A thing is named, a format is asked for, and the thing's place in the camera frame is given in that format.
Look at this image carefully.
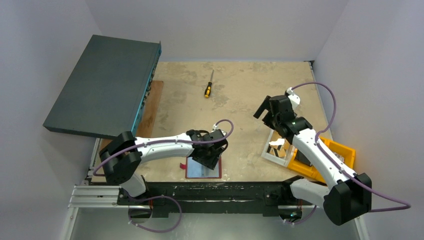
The red card holder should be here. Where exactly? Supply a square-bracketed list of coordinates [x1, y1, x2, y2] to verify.
[179, 157, 222, 179]

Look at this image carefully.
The white VIP credit card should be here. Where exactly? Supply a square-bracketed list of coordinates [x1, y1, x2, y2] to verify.
[268, 138, 286, 147]

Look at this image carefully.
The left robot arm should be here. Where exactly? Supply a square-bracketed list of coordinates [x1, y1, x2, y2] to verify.
[93, 129, 228, 205]

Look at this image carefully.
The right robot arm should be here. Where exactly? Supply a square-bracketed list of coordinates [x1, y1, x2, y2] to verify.
[253, 94, 372, 226]

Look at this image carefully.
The yellow black screwdriver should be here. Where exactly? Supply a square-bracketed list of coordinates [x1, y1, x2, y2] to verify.
[204, 69, 215, 98]

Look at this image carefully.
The wooden board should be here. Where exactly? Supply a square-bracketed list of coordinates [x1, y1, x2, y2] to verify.
[97, 80, 165, 159]

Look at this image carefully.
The yellow plastic bin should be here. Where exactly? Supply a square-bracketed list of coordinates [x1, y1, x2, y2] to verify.
[287, 137, 356, 184]

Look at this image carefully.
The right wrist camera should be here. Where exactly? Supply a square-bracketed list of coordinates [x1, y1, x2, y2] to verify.
[285, 87, 301, 110]

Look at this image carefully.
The white frame tray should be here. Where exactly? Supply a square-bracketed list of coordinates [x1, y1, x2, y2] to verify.
[261, 130, 296, 168]

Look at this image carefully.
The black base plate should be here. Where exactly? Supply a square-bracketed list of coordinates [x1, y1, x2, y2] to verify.
[117, 179, 311, 221]

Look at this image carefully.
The aluminium rail frame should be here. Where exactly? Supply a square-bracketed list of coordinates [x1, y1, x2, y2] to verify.
[70, 181, 296, 213]

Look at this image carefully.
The dark grey network switch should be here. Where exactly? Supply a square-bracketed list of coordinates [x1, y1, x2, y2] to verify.
[43, 35, 162, 139]

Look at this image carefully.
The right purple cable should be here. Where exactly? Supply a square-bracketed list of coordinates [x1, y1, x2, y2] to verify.
[283, 82, 412, 226]

